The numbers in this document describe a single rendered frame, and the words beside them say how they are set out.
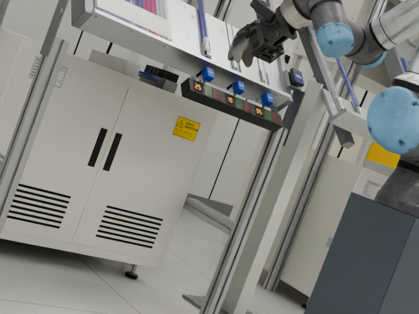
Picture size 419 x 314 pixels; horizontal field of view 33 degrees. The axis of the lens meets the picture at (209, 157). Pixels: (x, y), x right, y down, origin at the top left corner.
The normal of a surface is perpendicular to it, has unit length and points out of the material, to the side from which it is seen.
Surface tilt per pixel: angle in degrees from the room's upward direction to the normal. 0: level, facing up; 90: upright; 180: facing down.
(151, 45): 138
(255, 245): 90
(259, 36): 90
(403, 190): 72
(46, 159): 90
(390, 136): 97
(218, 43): 48
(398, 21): 106
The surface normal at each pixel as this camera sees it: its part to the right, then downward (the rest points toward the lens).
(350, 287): -0.77, -0.26
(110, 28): 0.11, 0.87
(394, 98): -0.71, -0.09
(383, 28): -0.56, 0.11
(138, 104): 0.55, 0.25
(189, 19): 0.65, -0.44
